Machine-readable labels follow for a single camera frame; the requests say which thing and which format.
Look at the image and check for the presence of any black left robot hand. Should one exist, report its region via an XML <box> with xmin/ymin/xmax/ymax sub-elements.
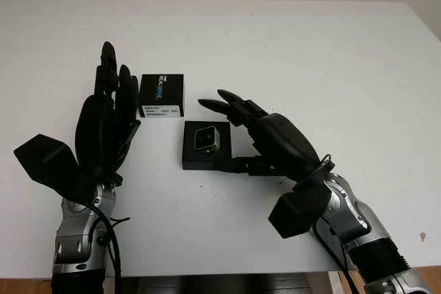
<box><xmin>74</xmin><ymin>41</ymin><xmax>142</xmax><ymax>185</ymax></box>

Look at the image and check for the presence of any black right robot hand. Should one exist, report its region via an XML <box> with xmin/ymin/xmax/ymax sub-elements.
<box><xmin>198</xmin><ymin>89</ymin><xmax>334</xmax><ymax>185</ymax></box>

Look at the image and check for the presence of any black printed RealSense box lid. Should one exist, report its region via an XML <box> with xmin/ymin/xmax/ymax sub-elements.
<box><xmin>137</xmin><ymin>73</ymin><xmax>185</xmax><ymax>118</ymax></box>

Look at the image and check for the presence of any small silver depth camera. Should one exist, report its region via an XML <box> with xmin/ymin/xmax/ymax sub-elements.
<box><xmin>194</xmin><ymin>127</ymin><xmax>223</xmax><ymax>152</ymax></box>

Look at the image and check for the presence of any black box base foam insert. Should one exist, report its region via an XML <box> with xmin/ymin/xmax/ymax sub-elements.
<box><xmin>181</xmin><ymin>120</ymin><xmax>232</xmax><ymax>171</ymax></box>

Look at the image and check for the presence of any dark robot torso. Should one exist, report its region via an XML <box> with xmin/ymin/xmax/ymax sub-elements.
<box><xmin>132</xmin><ymin>273</ymin><xmax>331</xmax><ymax>294</ymax></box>

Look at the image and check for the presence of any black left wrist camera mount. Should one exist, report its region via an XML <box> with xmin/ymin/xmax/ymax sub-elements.
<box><xmin>13</xmin><ymin>134</ymin><xmax>94</xmax><ymax>202</ymax></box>

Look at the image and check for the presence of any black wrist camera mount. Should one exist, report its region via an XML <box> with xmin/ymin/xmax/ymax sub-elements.
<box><xmin>13</xmin><ymin>134</ymin><xmax>94</xmax><ymax>202</ymax></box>
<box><xmin>267</xmin><ymin>178</ymin><xmax>334</xmax><ymax>239</ymax></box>

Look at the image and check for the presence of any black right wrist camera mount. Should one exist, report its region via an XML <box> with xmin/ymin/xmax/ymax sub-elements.
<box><xmin>267</xmin><ymin>178</ymin><xmax>334</xmax><ymax>239</ymax></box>

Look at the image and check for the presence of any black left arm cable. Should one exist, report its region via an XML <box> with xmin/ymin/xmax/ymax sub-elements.
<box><xmin>85</xmin><ymin>200</ymin><xmax>131</xmax><ymax>294</ymax></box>

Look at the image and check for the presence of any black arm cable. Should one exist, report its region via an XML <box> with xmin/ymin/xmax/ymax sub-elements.
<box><xmin>309</xmin><ymin>154</ymin><xmax>359</xmax><ymax>294</ymax></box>
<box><xmin>85</xmin><ymin>200</ymin><xmax>131</xmax><ymax>294</ymax></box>

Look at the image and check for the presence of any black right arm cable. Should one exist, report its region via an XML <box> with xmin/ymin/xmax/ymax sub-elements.
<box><xmin>309</xmin><ymin>154</ymin><xmax>359</xmax><ymax>294</ymax></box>

